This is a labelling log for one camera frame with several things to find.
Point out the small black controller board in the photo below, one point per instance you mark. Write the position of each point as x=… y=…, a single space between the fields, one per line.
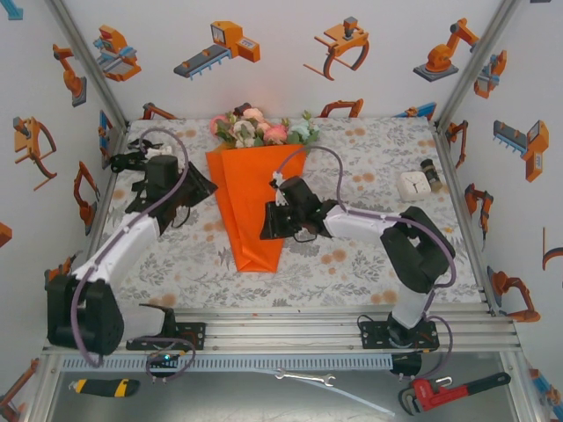
x=165 y=358

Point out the small jar with black cap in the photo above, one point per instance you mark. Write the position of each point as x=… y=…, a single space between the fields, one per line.
x=432 y=178

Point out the aluminium frame post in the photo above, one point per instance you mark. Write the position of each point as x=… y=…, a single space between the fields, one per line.
x=477 y=61
x=89 y=61

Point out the aluminium grooved base rails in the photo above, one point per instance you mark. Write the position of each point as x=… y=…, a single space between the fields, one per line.
x=286 y=340

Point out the white fake rose stem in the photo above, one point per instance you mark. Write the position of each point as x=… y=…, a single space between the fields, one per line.
x=241 y=128
x=245 y=140

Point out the yellow black utility knife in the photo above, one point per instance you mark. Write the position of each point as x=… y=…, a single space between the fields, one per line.
x=105 y=387

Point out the silver open-end spanner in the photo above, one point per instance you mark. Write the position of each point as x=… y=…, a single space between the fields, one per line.
x=303 y=377

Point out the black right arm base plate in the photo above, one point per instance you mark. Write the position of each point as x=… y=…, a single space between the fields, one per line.
x=374 y=336

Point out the black printed ribbon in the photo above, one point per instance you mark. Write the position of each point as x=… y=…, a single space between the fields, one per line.
x=123 y=162

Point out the orange wrapping paper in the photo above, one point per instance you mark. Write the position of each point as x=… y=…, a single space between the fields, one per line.
x=255 y=198

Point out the coral pink fake rose stem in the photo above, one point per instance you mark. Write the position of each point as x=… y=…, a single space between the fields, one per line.
x=277 y=131

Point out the mint fake rose stem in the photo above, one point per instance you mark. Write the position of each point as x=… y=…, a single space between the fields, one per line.
x=303 y=128

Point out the floral printed tablecloth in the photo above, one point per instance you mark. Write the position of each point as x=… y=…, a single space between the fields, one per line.
x=352 y=281

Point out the red pipe wrench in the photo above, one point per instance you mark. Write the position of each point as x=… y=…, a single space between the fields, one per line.
x=457 y=390

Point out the peach fake rose stem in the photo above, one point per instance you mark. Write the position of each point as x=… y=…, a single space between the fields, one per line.
x=254 y=113

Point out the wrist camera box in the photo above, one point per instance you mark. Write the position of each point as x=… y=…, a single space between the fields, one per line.
x=279 y=193
x=158 y=152

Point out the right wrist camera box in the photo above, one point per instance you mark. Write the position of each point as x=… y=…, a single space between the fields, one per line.
x=279 y=193

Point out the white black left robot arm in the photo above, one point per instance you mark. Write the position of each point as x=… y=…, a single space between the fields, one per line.
x=119 y=242

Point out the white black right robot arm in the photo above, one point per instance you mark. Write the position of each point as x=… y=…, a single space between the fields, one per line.
x=360 y=222

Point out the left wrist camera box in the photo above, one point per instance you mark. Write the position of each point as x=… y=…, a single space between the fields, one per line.
x=158 y=152

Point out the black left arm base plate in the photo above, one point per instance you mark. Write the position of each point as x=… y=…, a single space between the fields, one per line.
x=193 y=338

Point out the white square alarm clock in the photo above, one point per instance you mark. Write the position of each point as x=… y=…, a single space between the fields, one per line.
x=413 y=186

